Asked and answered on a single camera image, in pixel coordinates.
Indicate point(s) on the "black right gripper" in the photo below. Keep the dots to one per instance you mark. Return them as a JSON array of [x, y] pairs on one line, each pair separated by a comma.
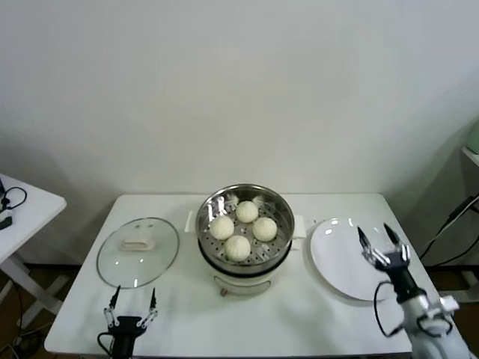
[[400, 276]]

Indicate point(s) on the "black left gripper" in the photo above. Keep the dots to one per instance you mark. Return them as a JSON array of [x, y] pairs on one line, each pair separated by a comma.
[[125, 333]]

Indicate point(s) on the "white steamed baozi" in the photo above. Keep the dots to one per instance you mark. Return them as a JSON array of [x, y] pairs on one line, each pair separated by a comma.
[[237, 247], [221, 227], [246, 211], [265, 229]]

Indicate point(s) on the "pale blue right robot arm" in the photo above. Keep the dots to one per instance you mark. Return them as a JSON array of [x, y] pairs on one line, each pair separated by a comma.
[[430, 344]]

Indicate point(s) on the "stainless steel steamer basket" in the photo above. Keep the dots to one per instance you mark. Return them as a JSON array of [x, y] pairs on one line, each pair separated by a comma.
[[209, 209]]

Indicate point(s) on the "white round plate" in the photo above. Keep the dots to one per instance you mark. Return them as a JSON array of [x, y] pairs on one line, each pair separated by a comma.
[[337, 258]]

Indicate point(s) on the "white electric cooker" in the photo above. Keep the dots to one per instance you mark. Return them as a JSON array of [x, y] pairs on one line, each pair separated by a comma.
[[243, 282]]

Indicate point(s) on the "white shelf board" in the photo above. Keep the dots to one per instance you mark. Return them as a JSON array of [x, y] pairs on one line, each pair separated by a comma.
[[472, 155]]

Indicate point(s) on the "white folding side table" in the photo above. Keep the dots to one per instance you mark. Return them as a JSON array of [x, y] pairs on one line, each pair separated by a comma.
[[33, 217]]

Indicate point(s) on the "pale green container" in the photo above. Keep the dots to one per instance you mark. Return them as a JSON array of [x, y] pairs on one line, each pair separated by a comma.
[[474, 136]]

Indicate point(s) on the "small black device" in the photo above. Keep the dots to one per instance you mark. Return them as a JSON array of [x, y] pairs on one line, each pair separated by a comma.
[[4, 223]]

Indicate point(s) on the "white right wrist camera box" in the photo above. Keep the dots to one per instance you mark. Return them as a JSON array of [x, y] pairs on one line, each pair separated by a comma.
[[450, 303]]

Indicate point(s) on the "white metal floor frame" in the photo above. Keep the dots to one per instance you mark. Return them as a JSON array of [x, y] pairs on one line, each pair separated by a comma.
[[467, 278]]

